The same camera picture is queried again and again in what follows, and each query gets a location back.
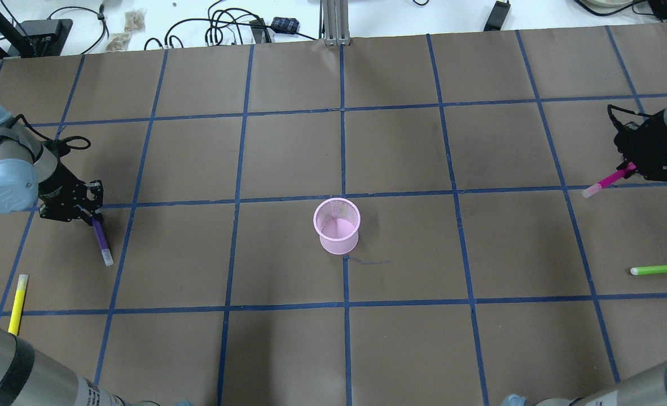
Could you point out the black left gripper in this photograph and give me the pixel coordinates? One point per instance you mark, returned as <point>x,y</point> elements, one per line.
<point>60,190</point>

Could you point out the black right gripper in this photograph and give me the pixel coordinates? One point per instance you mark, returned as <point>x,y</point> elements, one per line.
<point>657,157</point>

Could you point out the pink highlighter pen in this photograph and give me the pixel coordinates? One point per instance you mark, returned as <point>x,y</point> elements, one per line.
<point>624,170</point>

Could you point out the purple highlighter pen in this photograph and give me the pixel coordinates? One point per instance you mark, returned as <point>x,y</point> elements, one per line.
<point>102,242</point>

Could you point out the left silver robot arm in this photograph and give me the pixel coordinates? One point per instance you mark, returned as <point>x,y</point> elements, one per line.
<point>55,294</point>

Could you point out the pink mesh cup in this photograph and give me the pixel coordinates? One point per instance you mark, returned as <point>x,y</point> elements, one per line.
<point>337,221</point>

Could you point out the green highlighter pen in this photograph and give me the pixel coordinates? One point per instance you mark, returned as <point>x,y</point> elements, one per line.
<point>649,270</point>

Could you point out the yellow highlighter pen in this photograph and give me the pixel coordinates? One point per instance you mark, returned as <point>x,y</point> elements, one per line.
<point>18,305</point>

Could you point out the black power adapter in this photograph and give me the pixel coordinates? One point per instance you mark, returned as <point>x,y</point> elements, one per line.
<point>497,16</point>

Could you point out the black camera stand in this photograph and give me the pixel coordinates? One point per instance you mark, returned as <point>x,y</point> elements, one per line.
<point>35,38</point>

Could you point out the aluminium frame post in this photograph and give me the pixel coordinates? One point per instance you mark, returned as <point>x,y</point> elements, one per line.
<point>335,23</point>

